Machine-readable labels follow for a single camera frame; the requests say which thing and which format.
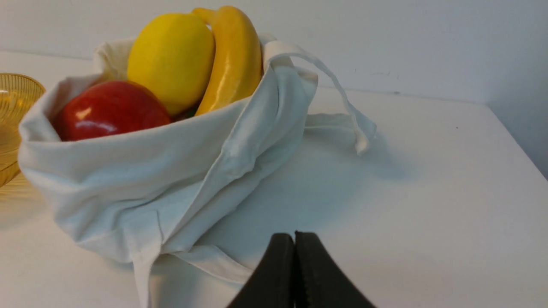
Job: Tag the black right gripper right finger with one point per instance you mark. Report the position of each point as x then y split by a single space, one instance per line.
318 281

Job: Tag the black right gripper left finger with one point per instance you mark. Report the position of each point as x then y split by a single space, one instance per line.
269 286

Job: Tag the yellow lemon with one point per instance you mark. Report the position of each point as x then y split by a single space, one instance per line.
173 58

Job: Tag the amber glass fruit bowl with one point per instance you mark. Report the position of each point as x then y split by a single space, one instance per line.
18 93

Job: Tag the yellow banana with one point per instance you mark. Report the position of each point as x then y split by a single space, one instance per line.
237 67

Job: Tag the red apple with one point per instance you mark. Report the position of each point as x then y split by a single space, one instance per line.
109 108

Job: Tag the white cloth drawstring bag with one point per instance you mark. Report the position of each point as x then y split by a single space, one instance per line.
132 197

